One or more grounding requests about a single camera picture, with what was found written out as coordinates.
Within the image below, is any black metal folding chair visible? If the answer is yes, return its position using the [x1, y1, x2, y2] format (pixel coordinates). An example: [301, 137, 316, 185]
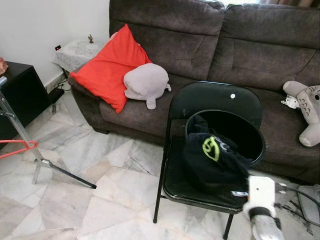
[152, 81, 266, 240]

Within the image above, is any silver metal clothes rack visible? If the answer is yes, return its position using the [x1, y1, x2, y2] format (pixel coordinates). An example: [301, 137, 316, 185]
[0, 76, 97, 190]

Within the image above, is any grey round plush toy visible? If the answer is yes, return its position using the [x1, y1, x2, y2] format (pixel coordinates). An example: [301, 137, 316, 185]
[123, 63, 172, 110]

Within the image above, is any red plastic hanger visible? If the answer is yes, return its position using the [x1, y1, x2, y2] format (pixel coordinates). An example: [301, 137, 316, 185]
[0, 140, 39, 160]

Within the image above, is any black cloth green logo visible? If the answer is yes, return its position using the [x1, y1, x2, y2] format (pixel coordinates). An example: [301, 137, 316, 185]
[181, 115, 255, 195]

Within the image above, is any red square cushion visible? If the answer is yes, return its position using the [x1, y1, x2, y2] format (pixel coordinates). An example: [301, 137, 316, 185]
[70, 23, 152, 114]

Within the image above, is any side table white lace cloth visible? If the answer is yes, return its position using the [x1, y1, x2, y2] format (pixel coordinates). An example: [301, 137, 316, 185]
[51, 39, 108, 73]

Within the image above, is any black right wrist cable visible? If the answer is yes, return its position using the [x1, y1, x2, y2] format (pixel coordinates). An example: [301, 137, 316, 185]
[274, 182, 313, 221]

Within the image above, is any black low tv console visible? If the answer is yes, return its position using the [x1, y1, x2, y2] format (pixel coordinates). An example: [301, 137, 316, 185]
[0, 61, 65, 151]

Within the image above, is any dark brown fabric sofa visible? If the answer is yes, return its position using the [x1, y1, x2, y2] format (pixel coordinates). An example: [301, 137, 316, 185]
[67, 0, 320, 185]

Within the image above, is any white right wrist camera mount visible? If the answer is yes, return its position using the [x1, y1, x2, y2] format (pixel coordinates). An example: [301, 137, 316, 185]
[248, 176, 277, 215]

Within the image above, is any grey totoro plush toy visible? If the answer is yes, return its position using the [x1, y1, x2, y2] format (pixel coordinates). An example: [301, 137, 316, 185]
[281, 81, 320, 148]

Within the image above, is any grey floor appliance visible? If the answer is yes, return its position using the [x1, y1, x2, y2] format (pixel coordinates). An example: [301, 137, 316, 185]
[299, 185, 320, 226]

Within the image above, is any black round bucket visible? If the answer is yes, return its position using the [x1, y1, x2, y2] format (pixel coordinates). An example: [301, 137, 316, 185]
[185, 109, 266, 168]

